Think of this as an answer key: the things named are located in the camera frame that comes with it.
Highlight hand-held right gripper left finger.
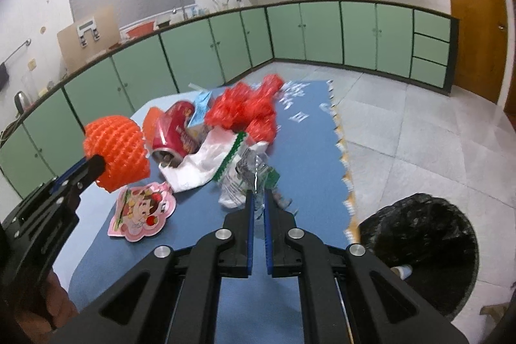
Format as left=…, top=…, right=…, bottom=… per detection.
left=48, top=191, right=255, bottom=344

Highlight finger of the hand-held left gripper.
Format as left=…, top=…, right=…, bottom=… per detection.
left=66, top=154, right=106, bottom=203
left=56, top=161, right=90, bottom=187

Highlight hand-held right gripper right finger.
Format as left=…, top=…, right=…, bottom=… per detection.
left=264, top=193, right=470, bottom=344

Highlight clear plastic wrapper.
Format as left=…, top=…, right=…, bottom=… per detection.
left=219, top=143, right=299, bottom=216

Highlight pink snack packet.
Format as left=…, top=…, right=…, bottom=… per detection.
left=107, top=182, right=177, bottom=242

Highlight white plastic bag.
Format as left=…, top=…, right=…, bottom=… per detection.
left=158, top=126, right=247, bottom=193

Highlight red drink can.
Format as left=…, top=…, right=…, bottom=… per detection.
left=151, top=101, right=197, bottom=164

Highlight red mesh net bag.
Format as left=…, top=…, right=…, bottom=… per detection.
left=205, top=74, right=283, bottom=144

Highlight blue white drink carton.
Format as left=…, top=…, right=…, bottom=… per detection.
left=186, top=84, right=213, bottom=143

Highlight trash bin with black bag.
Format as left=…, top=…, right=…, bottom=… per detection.
left=357, top=193, right=480, bottom=322

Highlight person's left hand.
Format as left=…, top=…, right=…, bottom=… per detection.
left=40, top=271, right=79, bottom=329

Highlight light blue table cover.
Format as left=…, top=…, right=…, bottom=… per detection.
left=52, top=92, right=190, bottom=312

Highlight blue printed tablecloth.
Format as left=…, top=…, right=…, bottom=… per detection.
left=121, top=80, right=361, bottom=344

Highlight wooden table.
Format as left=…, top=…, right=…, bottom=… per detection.
left=332, top=102, right=362, bottom=246

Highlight metal kettle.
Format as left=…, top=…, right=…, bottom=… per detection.
left=14, top=90, right=31, bottom=113

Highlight small white blue wrapper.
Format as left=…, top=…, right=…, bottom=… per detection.
left=390, top=264, right=414, bottom=280

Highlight red plastic basin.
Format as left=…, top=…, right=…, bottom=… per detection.
left=126, top=22, right=156, bottom=39

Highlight green lower kitchen cabinets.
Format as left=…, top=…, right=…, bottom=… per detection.
left=0, top=1, right=460, bottom=200

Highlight grey wall rail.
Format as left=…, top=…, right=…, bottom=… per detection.
left=0, top=39, right=32, bottom=65

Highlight wooden door with handle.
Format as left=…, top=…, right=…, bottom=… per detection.
left=433, top=0, right=511, bottom=105

